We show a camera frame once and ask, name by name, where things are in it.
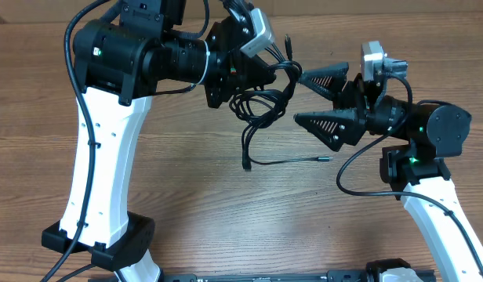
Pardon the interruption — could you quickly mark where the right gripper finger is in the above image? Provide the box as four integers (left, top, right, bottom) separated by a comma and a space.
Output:
294, 108, 366, 152
298, 62, 349, 100

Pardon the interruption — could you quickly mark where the black USB cable bundle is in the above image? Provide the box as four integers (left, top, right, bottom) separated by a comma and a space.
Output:
228, 33, 334, 172

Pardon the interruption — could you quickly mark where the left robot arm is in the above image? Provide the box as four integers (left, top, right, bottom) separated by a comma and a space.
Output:
42, 1, 275, 281

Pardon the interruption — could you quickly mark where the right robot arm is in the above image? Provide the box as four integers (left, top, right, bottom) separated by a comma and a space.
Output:
294, 60, 483, 281

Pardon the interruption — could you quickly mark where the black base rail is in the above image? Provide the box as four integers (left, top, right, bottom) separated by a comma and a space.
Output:
158, 258, 437, 282

